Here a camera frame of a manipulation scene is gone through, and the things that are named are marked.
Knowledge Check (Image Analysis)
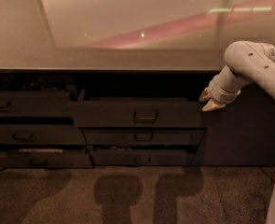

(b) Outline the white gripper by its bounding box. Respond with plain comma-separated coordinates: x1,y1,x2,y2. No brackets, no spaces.
199,76,241,112

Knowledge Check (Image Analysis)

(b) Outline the dark drawer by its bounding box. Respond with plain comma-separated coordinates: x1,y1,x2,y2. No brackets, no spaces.
0,149,93,169
68,90,200,128
83,128,205,146
0,125,86,145
90,149,194,166
0,91,70,118

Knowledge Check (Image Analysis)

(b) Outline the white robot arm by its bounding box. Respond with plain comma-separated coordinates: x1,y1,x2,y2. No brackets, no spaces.
199,40,275,224

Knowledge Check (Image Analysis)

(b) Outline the dark clutter in drawer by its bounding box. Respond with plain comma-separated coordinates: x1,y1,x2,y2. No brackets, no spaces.
0,74,64,91

